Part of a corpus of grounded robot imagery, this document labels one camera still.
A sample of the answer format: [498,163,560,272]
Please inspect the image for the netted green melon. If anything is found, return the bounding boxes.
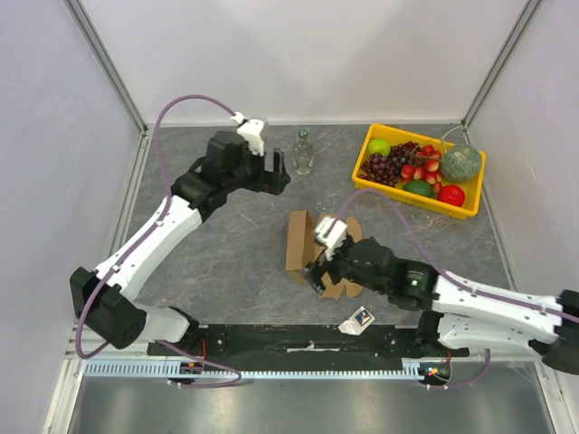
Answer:
[441,144,482,184]

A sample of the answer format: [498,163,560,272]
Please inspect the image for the purple grape bunch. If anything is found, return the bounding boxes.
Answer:
[357,143,405,187]

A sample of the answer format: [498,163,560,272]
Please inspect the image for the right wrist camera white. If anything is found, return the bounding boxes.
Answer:
[314,215,347,261]

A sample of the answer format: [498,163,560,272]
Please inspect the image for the red apple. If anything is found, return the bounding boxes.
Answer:
[437,184,466,207]

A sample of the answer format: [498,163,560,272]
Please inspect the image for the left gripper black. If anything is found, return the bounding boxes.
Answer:
[225,144,290,196]

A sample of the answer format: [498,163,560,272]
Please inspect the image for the white slotted cable duct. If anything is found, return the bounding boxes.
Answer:
[84,359,446,381]

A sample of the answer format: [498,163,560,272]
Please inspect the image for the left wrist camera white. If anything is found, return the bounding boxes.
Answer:
[231,112,268,156]

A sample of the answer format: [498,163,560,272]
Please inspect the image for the yellow plastic tray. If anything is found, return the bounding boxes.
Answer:
[352,124,486,220]

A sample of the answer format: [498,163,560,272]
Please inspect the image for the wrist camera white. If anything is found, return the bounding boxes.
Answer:
[314,215,347,261]
[231,112,268,156]

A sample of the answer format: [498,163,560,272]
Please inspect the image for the brown cardboard box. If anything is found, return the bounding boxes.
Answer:
[285,210,363,300]

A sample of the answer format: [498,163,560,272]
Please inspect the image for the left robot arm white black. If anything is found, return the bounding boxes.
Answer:
[70,131,290,355]

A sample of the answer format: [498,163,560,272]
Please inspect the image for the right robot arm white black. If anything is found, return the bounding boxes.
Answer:
[300,237,578,375]

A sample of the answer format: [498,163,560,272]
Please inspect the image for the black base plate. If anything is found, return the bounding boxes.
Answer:
[147,323,471,373]

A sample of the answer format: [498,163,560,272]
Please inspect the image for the small white packet blue label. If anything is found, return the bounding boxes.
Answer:
[338,307,375,335]

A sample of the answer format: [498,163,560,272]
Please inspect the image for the clear glass bottle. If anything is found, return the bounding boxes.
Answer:
[292,130,314,175]

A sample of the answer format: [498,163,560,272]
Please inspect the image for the green apple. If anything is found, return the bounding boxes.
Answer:
[367,138,391,156]

